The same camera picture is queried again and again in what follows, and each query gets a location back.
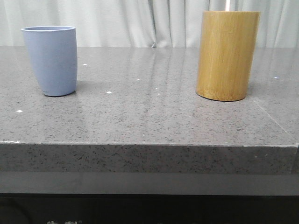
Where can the blue plastic cup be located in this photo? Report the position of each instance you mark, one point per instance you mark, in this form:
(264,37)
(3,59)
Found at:
(53,55)

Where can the pink chopstick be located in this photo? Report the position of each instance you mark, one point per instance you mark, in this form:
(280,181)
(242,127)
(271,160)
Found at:
(227,5)

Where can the white curtain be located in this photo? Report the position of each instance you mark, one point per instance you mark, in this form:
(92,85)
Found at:
(144,23)

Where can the bamboo cylinder holder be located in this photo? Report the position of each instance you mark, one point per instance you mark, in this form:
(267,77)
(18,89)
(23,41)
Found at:
(227,44)

